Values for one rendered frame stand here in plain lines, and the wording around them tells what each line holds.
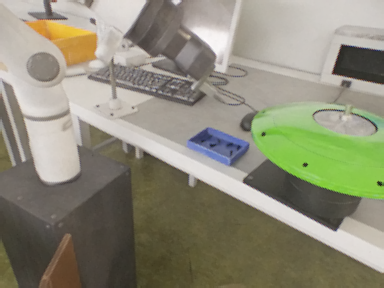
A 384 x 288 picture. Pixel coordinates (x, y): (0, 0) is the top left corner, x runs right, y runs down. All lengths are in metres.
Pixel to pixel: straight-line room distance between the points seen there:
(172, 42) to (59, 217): 0.45
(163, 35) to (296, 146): 0.27
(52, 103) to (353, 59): 1.21
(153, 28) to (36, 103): 0.36
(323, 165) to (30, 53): 0.53
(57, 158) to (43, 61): 0.22
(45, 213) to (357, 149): 0.60
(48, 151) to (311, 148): 0.54
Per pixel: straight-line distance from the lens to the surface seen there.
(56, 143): 0.72
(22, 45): 0.62
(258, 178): 0.67
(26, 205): 0.75
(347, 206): 0.63
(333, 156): 0.51
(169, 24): 0.41
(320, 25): 1.51
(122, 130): 0.87
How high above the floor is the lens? 1.32
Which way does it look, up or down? 32 degrees down
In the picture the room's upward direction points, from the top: 4 degrees clockwise
